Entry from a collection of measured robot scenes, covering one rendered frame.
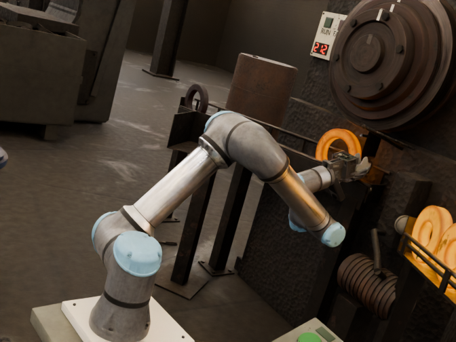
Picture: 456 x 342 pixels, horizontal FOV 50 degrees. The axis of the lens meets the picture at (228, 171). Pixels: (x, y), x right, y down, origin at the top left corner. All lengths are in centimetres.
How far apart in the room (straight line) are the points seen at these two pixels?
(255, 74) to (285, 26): 702
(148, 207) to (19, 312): 75
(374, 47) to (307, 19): 940
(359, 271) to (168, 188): 63
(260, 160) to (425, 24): 69
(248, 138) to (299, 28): 992
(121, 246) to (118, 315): 17
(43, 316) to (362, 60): 119
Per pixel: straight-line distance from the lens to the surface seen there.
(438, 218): 137
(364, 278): 152
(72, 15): 419
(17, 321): 184
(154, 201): 130
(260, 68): 449
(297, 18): 1124
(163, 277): 218
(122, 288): 120
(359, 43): 167
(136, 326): 125
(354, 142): 176
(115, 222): 130
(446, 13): 163
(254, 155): 123
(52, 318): 135
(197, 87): 256
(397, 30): 160
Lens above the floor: 109
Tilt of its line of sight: 16 degrees down
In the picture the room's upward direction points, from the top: 15 degrees clockwise
